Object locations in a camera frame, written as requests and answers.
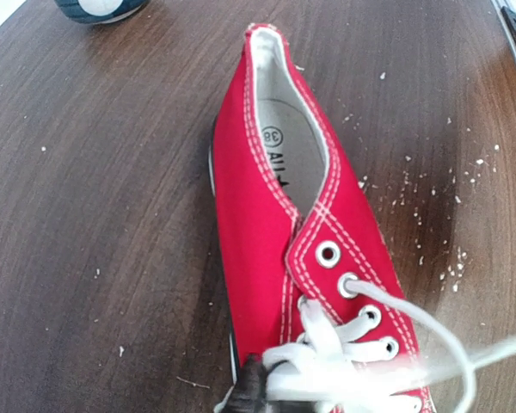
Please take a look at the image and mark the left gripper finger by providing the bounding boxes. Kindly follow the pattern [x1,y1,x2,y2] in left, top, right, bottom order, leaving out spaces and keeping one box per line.
[214,354,314,413]

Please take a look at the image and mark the white shoelace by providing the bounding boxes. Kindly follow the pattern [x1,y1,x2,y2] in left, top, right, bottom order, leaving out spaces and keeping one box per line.
[263,274,516,412]

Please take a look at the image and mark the red canvas sneaker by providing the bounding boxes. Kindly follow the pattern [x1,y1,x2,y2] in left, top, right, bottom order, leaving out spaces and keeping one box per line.
[209,23,419,384]

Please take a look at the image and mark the scattered rice grains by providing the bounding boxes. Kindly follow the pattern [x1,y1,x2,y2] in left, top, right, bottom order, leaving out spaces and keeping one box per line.
[351,76,477,295]

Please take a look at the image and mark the blue white polka-dot bowl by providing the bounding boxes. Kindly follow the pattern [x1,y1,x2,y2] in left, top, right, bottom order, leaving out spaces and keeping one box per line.
[55,0,149,25]

